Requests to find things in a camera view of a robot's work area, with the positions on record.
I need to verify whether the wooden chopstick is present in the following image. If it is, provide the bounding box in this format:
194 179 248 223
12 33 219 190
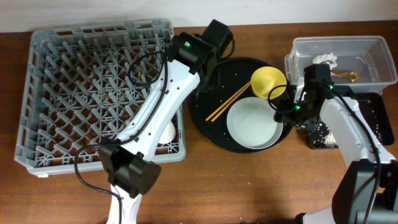
205 82 251 122
210 86 252 123

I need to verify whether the light grey round plate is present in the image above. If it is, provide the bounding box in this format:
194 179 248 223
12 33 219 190
226 97 284 150

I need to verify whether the yellow plastic bowl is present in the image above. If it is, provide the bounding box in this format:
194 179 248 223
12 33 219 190
251 67 287 100

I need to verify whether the brown snack wrapper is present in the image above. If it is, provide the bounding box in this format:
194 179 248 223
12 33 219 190
331 70 359 83

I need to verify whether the pink plastic cup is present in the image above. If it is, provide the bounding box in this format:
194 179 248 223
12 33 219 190
159 121 176 144

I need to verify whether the food scraps and rice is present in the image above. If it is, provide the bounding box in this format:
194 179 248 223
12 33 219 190
309 121 338 149

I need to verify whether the white paper napkin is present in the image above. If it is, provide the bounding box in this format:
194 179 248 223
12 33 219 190
312 53 338 70

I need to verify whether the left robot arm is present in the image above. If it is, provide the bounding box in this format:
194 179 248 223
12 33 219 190
98 20 233 223

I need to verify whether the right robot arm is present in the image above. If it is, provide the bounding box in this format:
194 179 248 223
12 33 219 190
273 64 397 224

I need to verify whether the clear plastic waste bin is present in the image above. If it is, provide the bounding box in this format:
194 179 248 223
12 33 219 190
285 35 397 94

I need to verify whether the grey plastic dishwasher rack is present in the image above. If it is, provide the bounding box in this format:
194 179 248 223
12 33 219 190
14 19 174 177

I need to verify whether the round black serving tray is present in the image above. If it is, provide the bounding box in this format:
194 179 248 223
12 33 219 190
191 57 293 154

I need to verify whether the black rectangular tray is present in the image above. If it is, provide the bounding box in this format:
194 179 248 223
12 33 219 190
307 93 395 149

